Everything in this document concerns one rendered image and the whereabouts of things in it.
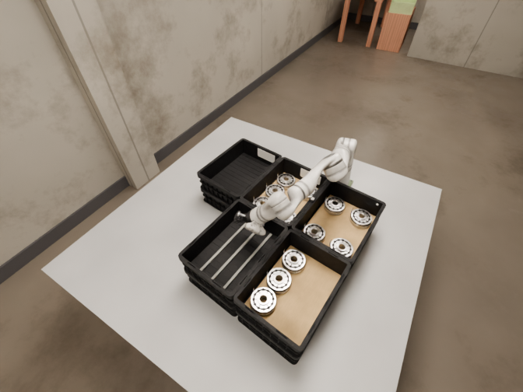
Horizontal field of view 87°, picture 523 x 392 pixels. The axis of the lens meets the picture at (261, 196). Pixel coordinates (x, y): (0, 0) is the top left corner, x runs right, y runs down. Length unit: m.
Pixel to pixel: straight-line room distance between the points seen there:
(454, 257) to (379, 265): 1.25
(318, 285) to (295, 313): 0.16
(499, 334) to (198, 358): 1.95
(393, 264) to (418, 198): 0.52
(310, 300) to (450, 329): 1.34
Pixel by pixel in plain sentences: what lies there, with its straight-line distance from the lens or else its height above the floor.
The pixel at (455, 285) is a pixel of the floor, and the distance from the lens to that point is 2.55.
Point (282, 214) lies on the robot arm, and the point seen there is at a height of 1.17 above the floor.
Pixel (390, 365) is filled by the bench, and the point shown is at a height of 0.70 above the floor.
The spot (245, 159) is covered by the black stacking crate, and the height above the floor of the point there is 0.83.
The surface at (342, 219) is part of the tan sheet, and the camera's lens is 1.44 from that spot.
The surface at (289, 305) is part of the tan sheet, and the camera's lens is 1.18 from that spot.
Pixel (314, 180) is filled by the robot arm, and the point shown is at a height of 1.20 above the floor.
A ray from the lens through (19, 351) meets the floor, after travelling 2.50.
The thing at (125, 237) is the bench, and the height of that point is 0.70.
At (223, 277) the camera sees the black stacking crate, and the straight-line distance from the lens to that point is 1.24.
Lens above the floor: 1.93
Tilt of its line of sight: 48 degrees down
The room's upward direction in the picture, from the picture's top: straight up
